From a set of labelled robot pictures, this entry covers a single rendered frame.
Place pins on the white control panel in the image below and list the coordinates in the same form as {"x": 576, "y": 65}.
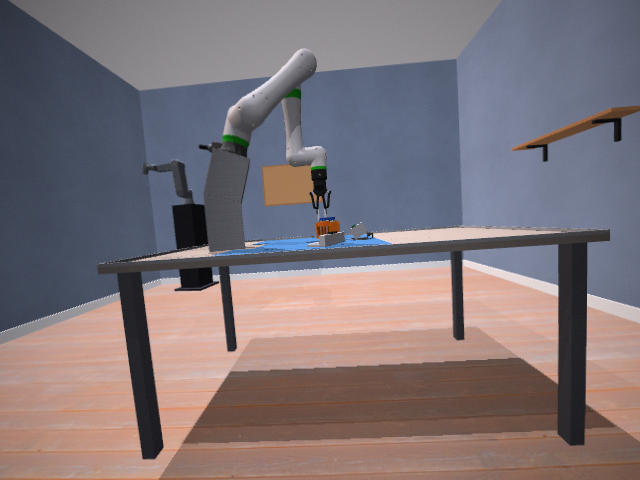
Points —
{"x": 359, "y": 230}

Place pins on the blue flat mat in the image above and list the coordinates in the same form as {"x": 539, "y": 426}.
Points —
{"x": 301, "y": 244}

